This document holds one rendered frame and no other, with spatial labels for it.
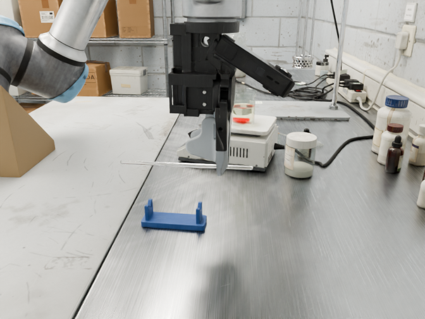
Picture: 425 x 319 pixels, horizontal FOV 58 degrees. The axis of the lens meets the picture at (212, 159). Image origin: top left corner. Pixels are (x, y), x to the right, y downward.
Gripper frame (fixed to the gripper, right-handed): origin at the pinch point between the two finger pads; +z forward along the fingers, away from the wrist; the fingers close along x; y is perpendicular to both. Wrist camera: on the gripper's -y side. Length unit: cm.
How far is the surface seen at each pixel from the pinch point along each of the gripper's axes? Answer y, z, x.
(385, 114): -32.3, 0.3, -35.4
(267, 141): -6.6, 3.6, -22.6
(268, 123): -6.6, 1.4, -28.0
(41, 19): 154, -10, -224
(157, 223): 10.0, 9.4, 1.7
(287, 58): -25, 19, -276
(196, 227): 4.0, 9.6, 1.7
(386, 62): -46, -4, -87
